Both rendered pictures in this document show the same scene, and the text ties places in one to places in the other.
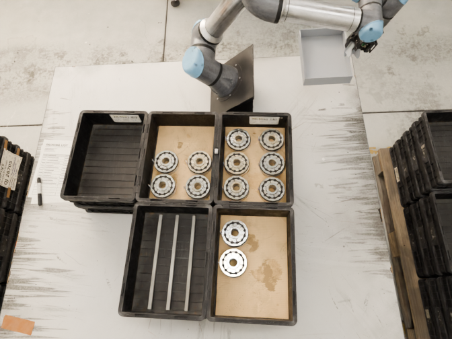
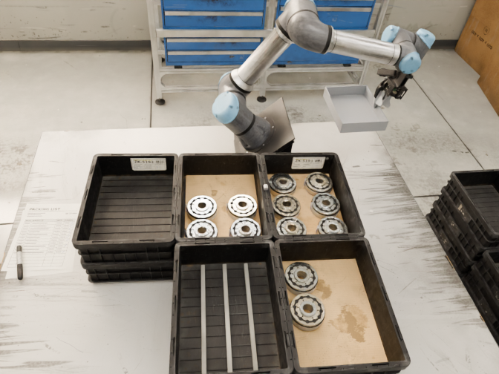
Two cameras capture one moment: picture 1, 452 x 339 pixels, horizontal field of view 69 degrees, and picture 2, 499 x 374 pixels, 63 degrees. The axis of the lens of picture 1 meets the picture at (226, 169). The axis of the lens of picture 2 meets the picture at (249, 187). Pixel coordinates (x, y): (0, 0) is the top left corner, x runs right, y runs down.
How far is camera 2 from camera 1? 0.56 m
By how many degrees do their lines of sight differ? 24
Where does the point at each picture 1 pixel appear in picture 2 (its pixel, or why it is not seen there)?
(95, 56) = not seen: hidden behind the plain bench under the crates
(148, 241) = (190, 298)
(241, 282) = (321, 336)
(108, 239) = (122, 314)
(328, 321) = not seen: outside the picture
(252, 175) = (305, 218)
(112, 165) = (131, 216)
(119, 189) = not seen: hidden behind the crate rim
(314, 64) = (346, 116)
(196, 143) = (232, 191)
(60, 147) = (49, 211)
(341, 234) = (414, 284)
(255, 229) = (323, 273)
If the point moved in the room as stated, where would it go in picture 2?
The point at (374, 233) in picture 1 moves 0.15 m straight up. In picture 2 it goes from (450, 280) to (469, 257)
